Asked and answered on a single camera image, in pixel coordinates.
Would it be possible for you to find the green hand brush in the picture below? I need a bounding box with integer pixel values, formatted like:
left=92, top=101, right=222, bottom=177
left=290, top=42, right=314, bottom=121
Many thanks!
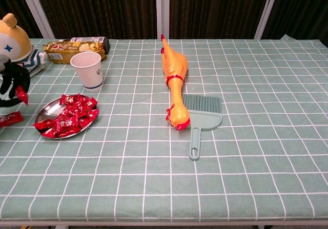
left=181, top=94, right=222, bottom=114

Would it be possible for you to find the gold biscuit pack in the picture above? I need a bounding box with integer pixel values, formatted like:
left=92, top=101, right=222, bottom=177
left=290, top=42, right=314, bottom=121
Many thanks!
left=43, top=40, right=108, bottom=65

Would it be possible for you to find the dark bottle with label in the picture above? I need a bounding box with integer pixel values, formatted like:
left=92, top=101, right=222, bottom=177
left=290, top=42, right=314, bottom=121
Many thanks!
left=69, top=36, right=111, bottom=55

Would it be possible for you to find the white paper cup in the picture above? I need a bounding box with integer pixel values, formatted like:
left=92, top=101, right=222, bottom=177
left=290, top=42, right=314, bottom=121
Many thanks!
left=70, top=51, right=104, bottom=93

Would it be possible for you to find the bowl of red candies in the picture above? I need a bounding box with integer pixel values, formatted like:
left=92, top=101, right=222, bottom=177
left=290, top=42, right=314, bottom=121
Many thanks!
left=34, top=95, right=99, bottom=139

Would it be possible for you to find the white partition post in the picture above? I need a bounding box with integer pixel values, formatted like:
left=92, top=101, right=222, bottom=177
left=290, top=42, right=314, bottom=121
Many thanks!
left=253, top=0, right=281, bottom=40
left=16, top=0, right=56, bottom=39
left=155, top=0, right=170, bottom=39

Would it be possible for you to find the green checked tablecloth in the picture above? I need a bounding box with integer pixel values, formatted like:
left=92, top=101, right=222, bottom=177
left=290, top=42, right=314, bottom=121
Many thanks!
left=0, top=34, right=328, bottom=223

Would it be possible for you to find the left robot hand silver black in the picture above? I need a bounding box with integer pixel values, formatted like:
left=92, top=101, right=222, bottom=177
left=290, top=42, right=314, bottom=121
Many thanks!
left=0, top=54, right=31, bottom=109

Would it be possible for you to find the yellow plush toy striped shirt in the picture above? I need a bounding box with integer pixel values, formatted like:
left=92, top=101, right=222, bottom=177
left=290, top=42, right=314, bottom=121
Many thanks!
left=0, top=13, right=47, bottom=76

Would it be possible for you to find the orange rubber chicken toy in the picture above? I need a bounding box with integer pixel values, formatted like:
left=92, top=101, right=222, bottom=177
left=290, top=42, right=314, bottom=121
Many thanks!
left=160, top=33, right=191, bottom=131

